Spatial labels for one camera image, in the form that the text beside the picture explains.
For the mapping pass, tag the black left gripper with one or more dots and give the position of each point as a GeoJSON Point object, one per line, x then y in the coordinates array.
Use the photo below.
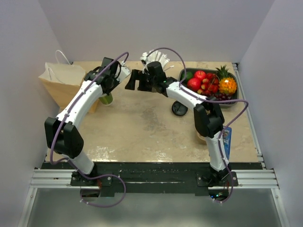
{"type": "Point", "coordinates": [116, 82]}

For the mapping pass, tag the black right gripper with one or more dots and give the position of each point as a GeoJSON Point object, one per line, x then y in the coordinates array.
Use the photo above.
{"type": "Point", "coordinates": [135, 75]}

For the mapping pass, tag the green paper coffee cup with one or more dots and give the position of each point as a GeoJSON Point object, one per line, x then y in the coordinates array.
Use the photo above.
{"type": "Point", "coordinates": [106, 99]}

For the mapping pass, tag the black coffee cup lid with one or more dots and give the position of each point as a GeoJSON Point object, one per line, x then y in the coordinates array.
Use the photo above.
{"type": "Point", "coordinates": [179, 109]}

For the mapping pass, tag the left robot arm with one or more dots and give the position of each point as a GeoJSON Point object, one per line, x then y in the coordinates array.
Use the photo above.
{"type": "Point", "coordinates": [62, 132]}

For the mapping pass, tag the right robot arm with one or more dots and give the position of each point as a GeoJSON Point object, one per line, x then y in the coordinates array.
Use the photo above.
{"type": "Point", "coordinates": [208, 117]}

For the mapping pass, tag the blue razor blister pack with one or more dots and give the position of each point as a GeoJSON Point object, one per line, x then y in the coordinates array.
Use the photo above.
{"type": "Point", "coordinates": [227, 135]}

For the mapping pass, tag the white wrapped straws bundle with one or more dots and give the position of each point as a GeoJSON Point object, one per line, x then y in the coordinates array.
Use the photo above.
{"type": "Point", "coordinates": [148, 57]}

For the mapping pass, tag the brown paper bag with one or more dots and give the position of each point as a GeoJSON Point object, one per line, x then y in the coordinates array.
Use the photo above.
{"type": "Point", "coordinates": [62, 79]}

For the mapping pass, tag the green lime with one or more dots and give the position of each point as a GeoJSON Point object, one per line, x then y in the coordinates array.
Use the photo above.
{"type": "Point", "coordinates": [186, 76]}

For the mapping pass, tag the red apple front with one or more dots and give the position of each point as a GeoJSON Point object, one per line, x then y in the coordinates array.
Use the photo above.
{"type": "Point", "coordinates": [194, 84]}

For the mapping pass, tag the red apple with stem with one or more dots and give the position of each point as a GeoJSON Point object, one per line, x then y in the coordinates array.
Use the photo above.
{"type": "Point", "coordinates": [199, 74]}

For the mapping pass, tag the dark purple grape bunch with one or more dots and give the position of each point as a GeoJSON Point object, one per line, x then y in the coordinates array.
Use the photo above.
{"type": "Point", "coordinates": [222, 96]}

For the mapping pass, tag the grey fruit tray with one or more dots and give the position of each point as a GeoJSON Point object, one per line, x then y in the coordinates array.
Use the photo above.
{"type": "Point", "coordinates": [228, 102]}

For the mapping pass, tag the brown pulp cup carrier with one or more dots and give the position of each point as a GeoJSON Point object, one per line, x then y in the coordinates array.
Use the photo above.
{"type": "Point", "coordinates": [201, 139]}

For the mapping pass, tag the small orange pineapple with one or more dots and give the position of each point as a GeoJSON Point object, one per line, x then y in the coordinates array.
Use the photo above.
{"type": "Point", "coordinates": [227, 84]}

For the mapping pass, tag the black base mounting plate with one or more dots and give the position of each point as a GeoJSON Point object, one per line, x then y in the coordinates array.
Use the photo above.
{"type": "Point", "coordinates": [110, 178]}

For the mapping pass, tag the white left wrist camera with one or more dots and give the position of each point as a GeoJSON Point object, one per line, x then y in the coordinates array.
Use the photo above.
{"type": "Point", "coordinates": [122, 72]}

